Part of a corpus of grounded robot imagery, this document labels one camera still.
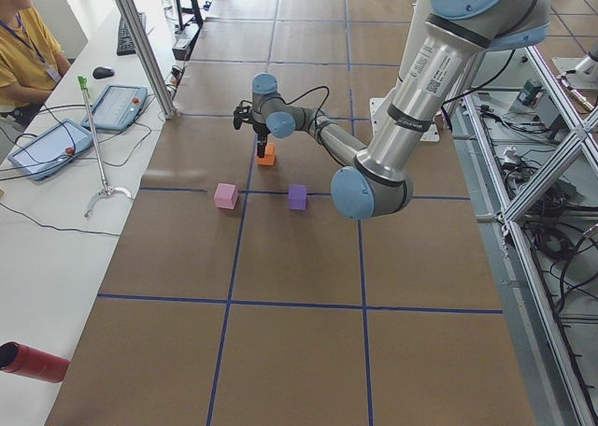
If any red cylinder tube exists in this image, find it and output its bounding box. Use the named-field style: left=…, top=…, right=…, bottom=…
left=1, top=342, right=70, bottom=383

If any purple foam cube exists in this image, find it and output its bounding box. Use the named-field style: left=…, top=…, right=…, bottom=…
left=288, top=184, right=307, bottom=211

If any pink foam cube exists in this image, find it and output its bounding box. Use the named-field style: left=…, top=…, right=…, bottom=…
left=213, top=182, right=238, bottom=210

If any far blue teach pendant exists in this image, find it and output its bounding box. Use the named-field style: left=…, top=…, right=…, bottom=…
left=92, top=84, right=148, bottom=132

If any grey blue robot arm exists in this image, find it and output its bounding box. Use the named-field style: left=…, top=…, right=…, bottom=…
left=234, top=0, right=551, bottom=220

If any aluminium frame rail right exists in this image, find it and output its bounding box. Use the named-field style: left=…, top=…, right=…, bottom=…
left=448, top=35, right=597, bottom=425

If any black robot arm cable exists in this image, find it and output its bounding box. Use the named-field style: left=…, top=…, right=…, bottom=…
left=284, top=85, right=370, bottom=175

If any metal reacher grabber stick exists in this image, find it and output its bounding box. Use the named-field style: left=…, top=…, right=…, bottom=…
left=78, top=76, right=134, bottom=219

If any blue teach pendant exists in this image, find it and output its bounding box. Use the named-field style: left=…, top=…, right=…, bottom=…
left=7, top=119, right=93, bottom=180
left=92, top=84, right=148, bottom=132

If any black computer mouse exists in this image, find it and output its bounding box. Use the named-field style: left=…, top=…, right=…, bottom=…
left=93, top=66, right=115, bottom=79

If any person in yellow shirt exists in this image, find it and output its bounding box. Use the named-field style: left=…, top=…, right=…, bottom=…
left=1, top=0, right=70, bottom=127

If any brown paper table mat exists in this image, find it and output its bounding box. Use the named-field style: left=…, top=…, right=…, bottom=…
left=48, top=0, right=534, bottom=425

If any black keyboard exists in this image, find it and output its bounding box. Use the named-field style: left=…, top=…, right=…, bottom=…
left=116, top=17, right=136, bottom=56

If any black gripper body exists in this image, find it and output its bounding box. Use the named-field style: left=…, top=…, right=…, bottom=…
left=252, top=120, right=270, bottom=139

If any aluminium frame post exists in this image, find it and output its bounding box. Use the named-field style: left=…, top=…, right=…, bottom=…
left=114, top=0, right=177, bottom=120

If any near blue teach pendant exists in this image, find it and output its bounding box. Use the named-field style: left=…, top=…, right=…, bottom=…
left=7, top=119, right=93, bottom=180

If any orange foam cube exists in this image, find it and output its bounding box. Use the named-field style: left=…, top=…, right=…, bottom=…
left=257, top=143, right=276, bottom=166

